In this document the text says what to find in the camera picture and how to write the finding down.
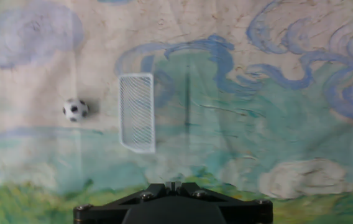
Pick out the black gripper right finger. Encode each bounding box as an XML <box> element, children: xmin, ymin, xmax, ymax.
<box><xmin>173</xmin><ymin>182</ymin><xmax>273</xmax><ymax>224</ymax></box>

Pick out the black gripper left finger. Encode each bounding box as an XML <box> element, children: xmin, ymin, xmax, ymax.
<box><xmin>73</xmin><ymin>182</ymin><xmax>174</xmax><ymax>224</ymax></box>

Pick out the small black white soccer ball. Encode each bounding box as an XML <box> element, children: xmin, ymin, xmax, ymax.
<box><xmin>62</xmin><ymin>98</ymin><xmax>89</xmax><ymax>123</ymax></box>

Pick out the white mesh toy goal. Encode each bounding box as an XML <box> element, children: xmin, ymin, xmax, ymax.
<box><xmin>118</xmin><ymin>73</ymin><xmax>156</xmax><ymax>154</ymax></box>

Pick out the green blue painted cloth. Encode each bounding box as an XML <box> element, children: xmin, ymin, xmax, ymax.
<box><xmin>0</xmin><ymin>0</ymin><xmax>353</xmax><ymax>224</ymax></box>

